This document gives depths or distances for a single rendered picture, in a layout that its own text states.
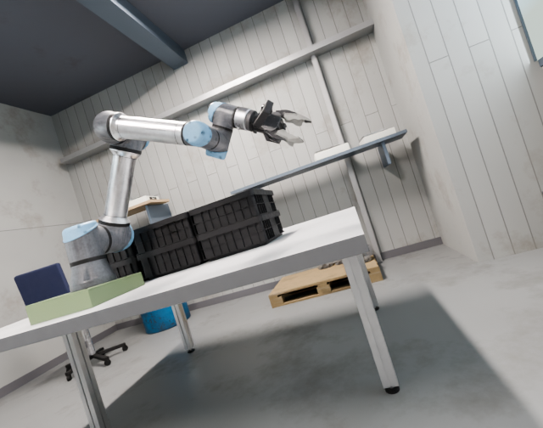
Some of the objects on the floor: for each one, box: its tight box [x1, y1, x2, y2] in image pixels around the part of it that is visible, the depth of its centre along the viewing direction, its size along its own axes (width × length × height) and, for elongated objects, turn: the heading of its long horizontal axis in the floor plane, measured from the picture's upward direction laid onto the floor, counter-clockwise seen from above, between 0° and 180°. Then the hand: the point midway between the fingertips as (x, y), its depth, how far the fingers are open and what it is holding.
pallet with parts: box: [268, 245, 383, 308], centre depth 322 cm, size 107×74×30 cm
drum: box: [141, 301, 191, 334], centre depth 374 cm, size 52×53×79 cm
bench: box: [0, 206, 400, 428], centre depth 165 cm, size 160×160×70 cm
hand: (304, 129), depth 103 cm, fingers open, 6 cm apart
